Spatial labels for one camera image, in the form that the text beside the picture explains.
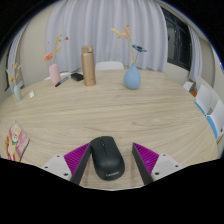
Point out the wide white curtain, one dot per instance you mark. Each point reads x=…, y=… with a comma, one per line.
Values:
x=100, y=26

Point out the pink vase with flowers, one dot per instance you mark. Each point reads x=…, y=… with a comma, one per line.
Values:
x=54, y=75

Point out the green vase with flowers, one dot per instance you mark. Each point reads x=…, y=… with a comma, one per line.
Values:
x=17, y=93

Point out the small black box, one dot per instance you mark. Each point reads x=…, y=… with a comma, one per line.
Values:
x=77, y=76

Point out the small white remote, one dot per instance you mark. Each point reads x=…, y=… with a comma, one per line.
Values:
x=31, y=94

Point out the black computer mouse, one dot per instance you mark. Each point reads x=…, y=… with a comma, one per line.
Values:
x=106, y=160

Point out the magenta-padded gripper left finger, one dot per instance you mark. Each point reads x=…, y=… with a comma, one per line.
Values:
x=75, y=159

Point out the gold drink bottle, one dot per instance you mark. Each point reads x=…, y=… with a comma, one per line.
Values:
x=88, y=68

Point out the narrow white curtain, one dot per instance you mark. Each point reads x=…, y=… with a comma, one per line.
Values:
x=196, y=53
x=16, y=50

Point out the dark marker pen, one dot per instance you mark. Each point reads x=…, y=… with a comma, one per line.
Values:
x=61, y=81

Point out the white chair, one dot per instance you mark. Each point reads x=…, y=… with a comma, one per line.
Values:
x=109, y=66

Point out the blue vase with flowers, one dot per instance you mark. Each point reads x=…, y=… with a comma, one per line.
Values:
x=132, y=80

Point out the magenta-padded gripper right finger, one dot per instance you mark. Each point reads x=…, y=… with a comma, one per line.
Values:
x=146, y=159

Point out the group of white blue chairs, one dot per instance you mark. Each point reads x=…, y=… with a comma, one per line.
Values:
x=205, y=98

